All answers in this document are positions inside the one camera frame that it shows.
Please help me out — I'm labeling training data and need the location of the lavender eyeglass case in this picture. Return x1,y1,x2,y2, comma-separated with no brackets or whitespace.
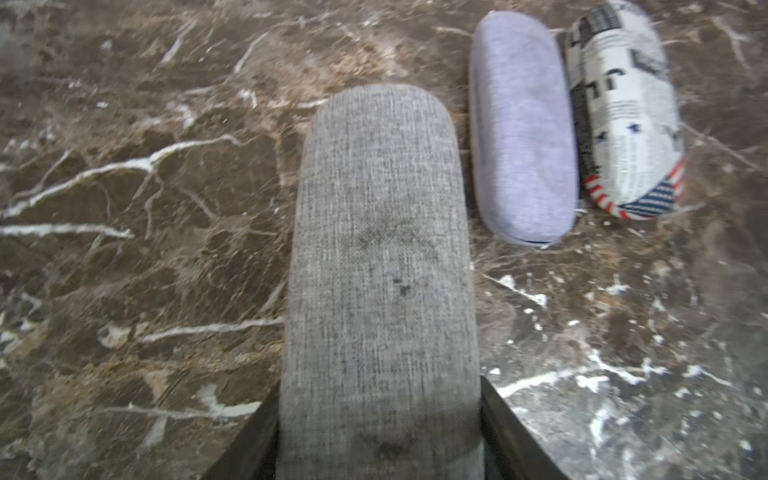
468,11,579,246

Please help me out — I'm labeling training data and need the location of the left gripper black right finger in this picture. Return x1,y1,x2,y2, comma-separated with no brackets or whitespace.
480,376,569,480

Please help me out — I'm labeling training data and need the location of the grey eyeglass case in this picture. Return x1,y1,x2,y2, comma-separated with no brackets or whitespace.
277,84,485,479

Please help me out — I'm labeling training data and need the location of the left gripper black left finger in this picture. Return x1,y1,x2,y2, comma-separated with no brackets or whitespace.
202,383,280,480

